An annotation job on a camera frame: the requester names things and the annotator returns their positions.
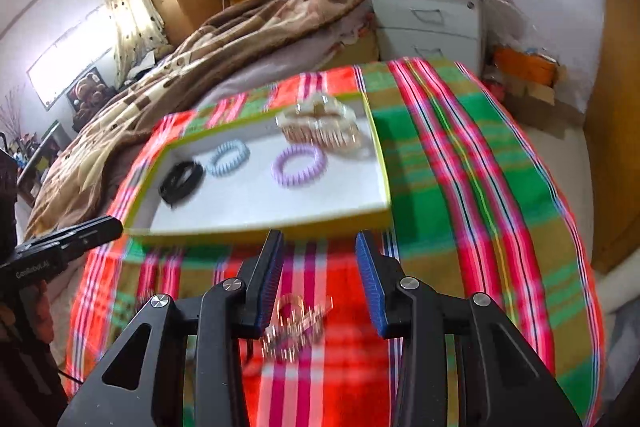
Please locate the black wristband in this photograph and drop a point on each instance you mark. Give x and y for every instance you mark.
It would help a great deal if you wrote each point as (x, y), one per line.
(167, 188)

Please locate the large beige hair claw clip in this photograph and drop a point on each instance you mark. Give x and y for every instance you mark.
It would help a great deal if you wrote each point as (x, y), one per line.
(320, 132)

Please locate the brown paw print blanket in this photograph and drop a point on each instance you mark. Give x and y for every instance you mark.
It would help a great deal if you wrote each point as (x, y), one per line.
(200, 57)

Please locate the bright window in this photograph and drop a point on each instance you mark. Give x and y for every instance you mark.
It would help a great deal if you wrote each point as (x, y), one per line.
(65, 52)

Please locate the small clear hair claw clip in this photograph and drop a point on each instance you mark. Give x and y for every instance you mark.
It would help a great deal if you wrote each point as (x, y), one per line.
(292, 332)

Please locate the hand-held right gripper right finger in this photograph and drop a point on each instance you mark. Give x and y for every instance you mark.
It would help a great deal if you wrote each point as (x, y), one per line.
(371, 287)

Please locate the brown teddy bear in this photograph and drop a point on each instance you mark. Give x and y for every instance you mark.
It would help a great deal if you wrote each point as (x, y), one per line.
(87, 92)

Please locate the wooden door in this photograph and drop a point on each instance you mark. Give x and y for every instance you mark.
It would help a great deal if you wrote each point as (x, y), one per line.
(615, 107)

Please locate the yellow-green shallow box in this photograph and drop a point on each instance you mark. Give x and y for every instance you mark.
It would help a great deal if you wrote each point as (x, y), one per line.
(280, 207)

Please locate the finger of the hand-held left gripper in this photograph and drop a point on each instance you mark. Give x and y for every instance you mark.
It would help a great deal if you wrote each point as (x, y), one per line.
(85, 233)

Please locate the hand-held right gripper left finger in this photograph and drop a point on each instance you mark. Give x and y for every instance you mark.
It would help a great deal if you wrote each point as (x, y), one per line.
(272, 287)

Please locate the cardboard box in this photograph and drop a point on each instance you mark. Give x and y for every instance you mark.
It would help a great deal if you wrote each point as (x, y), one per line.
(535, 97)

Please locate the grey two-drawer nightstand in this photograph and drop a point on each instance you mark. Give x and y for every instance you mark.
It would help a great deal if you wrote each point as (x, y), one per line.
(425, 32)

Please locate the dark cluttered desk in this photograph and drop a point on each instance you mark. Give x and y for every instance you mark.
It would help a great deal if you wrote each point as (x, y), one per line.
(30, 147)

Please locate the plaid red green cloth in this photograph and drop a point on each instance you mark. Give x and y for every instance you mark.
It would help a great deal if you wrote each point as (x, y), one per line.
(450, 187)

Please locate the dotted cream curtain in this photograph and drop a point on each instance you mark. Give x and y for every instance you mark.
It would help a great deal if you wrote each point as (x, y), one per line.
(125, 7)

